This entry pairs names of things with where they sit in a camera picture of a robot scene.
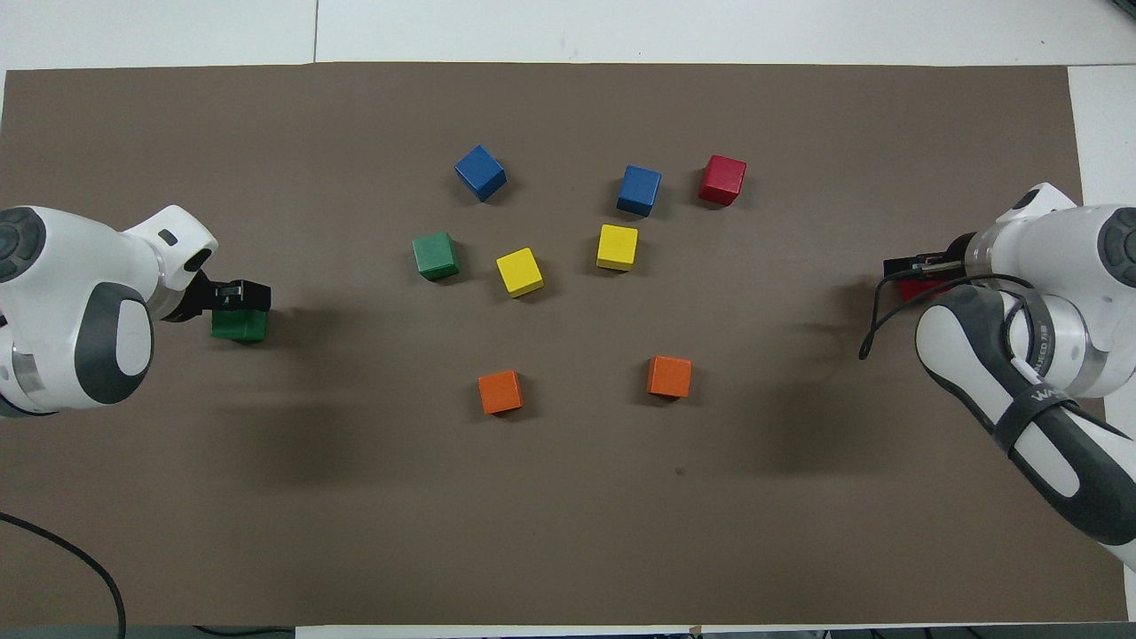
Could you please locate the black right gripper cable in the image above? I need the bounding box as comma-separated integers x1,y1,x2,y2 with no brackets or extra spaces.
858,256,1036,361

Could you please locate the green wooden block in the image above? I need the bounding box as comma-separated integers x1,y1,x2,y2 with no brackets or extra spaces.
210,308,268,344
412,231,462,282

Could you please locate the red wooden block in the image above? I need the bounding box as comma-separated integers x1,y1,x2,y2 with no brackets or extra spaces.
896,278,952,304
698,154,747,208

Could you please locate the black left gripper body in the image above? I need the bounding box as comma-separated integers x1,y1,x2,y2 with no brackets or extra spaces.
164,271,219,322

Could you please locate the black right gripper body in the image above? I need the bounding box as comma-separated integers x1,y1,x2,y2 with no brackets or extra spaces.
927,233,977,280

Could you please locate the orange wooden block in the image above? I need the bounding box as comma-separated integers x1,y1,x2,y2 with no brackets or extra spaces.
647,355,692,399
477,369,524,415

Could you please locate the brown table mat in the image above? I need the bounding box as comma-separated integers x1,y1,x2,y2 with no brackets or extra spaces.
0,62,1128,627

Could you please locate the long black floor cable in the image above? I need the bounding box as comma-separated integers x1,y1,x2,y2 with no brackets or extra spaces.
0,512,127,639

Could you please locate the yellow wooden block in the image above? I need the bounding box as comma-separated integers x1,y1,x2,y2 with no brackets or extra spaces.
596,224,639,272
495,247,545,298

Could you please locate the blue wooden block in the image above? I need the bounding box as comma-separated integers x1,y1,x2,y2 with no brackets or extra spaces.
454,145,508,203
616,164,662,218

